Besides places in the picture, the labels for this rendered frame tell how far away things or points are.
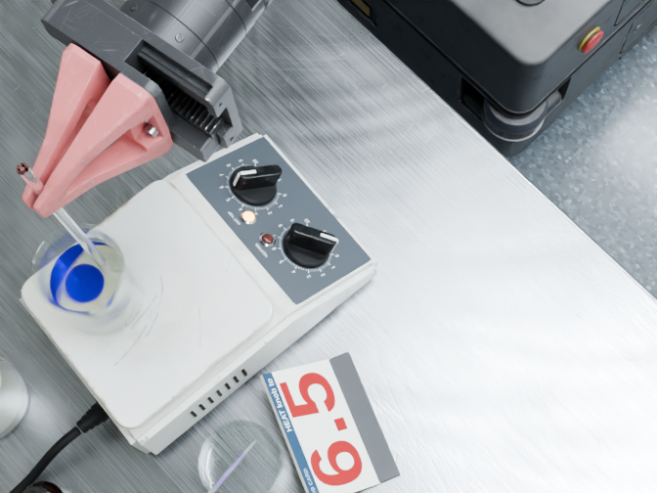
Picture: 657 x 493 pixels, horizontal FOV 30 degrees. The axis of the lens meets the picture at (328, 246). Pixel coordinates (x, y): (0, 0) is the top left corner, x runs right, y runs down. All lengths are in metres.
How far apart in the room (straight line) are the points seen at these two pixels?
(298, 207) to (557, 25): 0.60
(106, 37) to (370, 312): 0.33
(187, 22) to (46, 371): 0.34
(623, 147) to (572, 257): 0.85
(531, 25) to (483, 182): 0.51
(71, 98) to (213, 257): 0.20
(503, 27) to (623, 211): 0.42
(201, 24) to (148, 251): 0.21
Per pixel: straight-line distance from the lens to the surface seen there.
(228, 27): 0.62
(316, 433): 0.81
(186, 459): 0.84
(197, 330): 0.76
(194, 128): 0.63
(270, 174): 0.81
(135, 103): 0.59
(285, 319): 0.78
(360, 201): 0.87
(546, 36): 1.36
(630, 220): 1.68
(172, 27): 0.61
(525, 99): 1.43
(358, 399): 0.83
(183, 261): 0.77
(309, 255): 0.80
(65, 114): 0.60
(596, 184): 1.69
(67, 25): 0.61
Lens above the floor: 1.57
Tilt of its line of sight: 74 degrees down
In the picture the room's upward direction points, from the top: 10 degrees counter-clockwise
